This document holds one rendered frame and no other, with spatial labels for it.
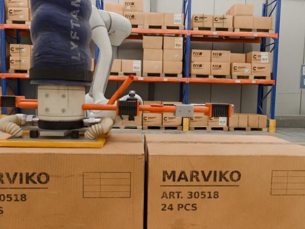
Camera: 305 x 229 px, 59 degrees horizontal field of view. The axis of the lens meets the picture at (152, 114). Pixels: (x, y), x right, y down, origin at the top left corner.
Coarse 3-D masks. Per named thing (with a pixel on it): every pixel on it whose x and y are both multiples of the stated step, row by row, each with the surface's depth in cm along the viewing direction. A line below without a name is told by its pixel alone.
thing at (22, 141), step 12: (36, 132) 92; (72, 132) 93; (0, 144) 88; (12, 144) 88; (24, 144) 88; (36, 144) 88; (48, 144) 89; (60, 144) 89; (72, 144) 89; (84, 144) 89; (96, 144) 90
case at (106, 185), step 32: (0, 160) 82; (32, 160) 82; (64, 160) 83; (96, 160) 84; (128, 160) 84; (0, 192) 82; (32, 192) 83; (64, 192) 84; (96, 192) 84; (128, 192) 85; (0, 224) 83; (32, 224) 84; (64, 224) 85; (96, 224) 85; (128, 224) 86
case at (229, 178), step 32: (160, 160) 84; (192, 160) 85; (224, 160) 86; (256, 160) 86; (288, 160) 87; (160, 192) 85; (192, 192) 86; (224, 192) 87; (256, 192) 87; (288, 192) 88; (160, 224) 86; (192, 224) 87; (224, 224) 87; (256, 224) 88; (288, 224) 89
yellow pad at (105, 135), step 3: (87, 126) 112; (24, 132) 107; (27, 132) 107; (39, 132) 107; (69, 132) 109; (81, 132) 109; (84, 132) 110; (108, 132) 113; (39, 135) 107; (69, 135) 108; (81, 135) 108; (84, 135) 108; (99, 135) 108; (102, 135) 109; (105, 135) 109; (108, 135) 112
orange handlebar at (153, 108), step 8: (24, 104) 98; (32, 104) 99; (88, 104) 100; (96, 104) 104; (104, 104) 105; (152, 104) 104; (160, 104) 104; (152, 112) 101; (160, 112) 102; (200, 112) 103
